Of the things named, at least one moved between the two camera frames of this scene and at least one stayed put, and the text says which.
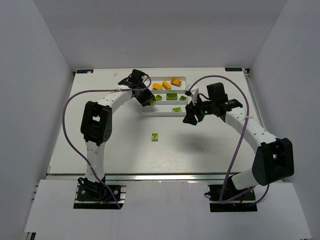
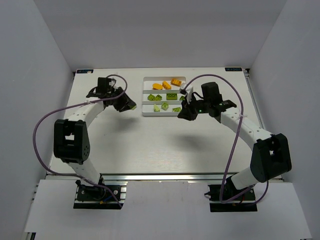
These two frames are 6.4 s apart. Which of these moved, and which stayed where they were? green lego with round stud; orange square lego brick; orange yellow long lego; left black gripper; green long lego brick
Moved: green lego with round stud; left black gripper
Stayed: orange square lego brick; orange yellow long lego; green long lego brick
